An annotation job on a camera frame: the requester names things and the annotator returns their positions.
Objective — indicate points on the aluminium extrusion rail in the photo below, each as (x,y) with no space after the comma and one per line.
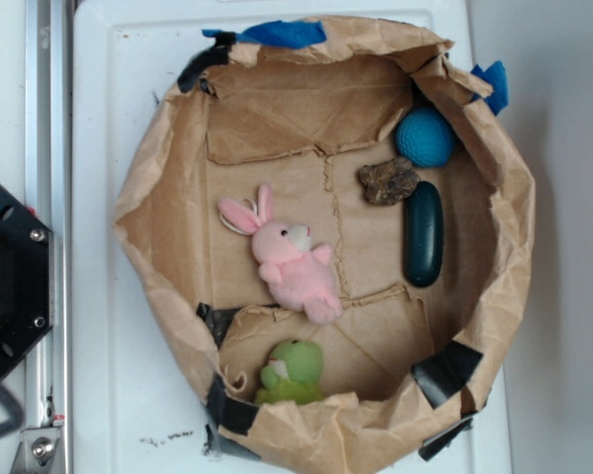
(48,140)

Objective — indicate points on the dark teal oblong capsule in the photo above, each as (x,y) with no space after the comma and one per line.
(424,235)

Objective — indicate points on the white plastic board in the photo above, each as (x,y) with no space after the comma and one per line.
(133,411)

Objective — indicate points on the brown paper bag tray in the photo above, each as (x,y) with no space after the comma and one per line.
(402,364)

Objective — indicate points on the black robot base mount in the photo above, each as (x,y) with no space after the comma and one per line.
(25,268)

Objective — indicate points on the blue textured ball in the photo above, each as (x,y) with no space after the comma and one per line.
(425,138)

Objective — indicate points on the pink plush bunny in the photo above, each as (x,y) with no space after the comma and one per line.
(298,275)

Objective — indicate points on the green plush frog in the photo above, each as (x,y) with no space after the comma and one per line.
(291,373)

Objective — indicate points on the metal corner bracket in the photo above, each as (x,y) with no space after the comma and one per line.
(37,450)

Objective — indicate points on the brown rough rock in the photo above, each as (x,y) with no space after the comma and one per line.
(389,182)

